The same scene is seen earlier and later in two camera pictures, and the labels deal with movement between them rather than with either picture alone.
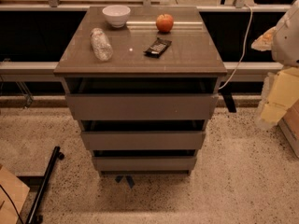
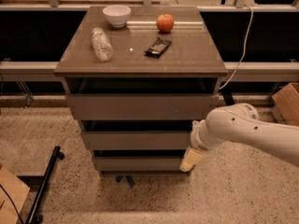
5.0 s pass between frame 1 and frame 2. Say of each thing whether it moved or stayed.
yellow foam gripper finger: moved
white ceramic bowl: stayed
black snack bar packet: stayed
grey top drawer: stayed
